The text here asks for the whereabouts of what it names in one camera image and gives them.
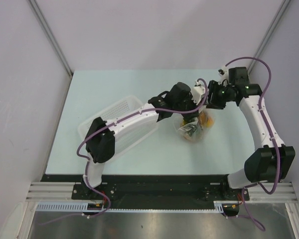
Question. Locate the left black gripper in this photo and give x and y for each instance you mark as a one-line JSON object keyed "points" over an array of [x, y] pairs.
{"points": [[188, 116]]}

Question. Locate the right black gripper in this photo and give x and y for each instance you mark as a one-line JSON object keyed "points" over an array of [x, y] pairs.
{"points": [[213, 87]]}

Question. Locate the toy pineapple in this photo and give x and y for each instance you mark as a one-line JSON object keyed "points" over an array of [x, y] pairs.
{"points": [[192, 131]]}

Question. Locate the clear zip top bag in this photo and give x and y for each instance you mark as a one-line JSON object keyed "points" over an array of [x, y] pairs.
{"points": [[179, 122]]}

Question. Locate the orange papaya slice toy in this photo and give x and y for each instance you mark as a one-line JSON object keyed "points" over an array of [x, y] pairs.
{"points": [[206, 120]]}

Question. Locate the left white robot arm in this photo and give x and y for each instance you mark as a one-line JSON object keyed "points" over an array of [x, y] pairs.
{"points": [[165, 105]]}

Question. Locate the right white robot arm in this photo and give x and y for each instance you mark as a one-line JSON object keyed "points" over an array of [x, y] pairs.
{"points": [[272, 158]]}

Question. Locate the white plastic basket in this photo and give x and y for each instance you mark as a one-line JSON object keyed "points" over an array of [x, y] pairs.
{"points": [[127, 125]]}

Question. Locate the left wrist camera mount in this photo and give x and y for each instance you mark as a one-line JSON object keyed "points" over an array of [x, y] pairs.
{"points": [[198, 91]]}

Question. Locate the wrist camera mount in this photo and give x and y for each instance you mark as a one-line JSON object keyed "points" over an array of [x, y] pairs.
{"points": [[198, 91], [223, 72]]}

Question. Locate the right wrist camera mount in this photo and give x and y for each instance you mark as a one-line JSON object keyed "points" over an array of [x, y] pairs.
{"points": [[223, 72]]}

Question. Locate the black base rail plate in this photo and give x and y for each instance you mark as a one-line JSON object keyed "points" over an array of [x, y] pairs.
{"points": [[152, 192]]}

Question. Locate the right aluminium frame post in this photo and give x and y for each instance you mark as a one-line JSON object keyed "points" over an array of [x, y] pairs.
{"points": [[273, 26]]}

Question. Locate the aluminium frame post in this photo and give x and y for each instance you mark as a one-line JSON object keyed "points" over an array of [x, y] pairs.
{"points": [[39, 15], [273, 26]]}

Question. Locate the left aluminium frame post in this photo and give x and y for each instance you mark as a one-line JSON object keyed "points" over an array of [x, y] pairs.
{"points": [[39, 15]]}

